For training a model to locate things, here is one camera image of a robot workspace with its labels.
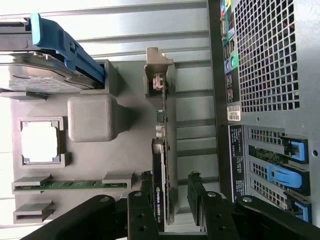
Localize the grey computer tower case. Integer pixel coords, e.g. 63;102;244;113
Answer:
207;0;320;226

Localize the silver CPU chip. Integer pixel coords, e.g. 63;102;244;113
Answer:
20;121;60;164

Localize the blue card retention clip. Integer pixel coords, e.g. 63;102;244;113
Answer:
280;135;310;165
284;191;313;224
265;163;310;196

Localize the grey plastic parts rack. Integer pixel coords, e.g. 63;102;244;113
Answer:
0;59;179;226

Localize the hard disk in blue carrier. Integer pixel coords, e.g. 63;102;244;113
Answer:
0;12;106;91

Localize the green loose RAM stick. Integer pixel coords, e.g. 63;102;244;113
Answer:
13;181;131;193

